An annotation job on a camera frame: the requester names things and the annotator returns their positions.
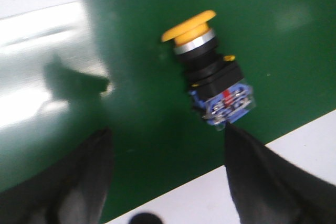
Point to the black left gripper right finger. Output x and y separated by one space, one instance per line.
266 188

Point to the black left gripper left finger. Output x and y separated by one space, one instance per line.
73 190

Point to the yellow mushroom push button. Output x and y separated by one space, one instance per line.
215 82

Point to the green conveyor belt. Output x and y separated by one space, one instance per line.
69 70

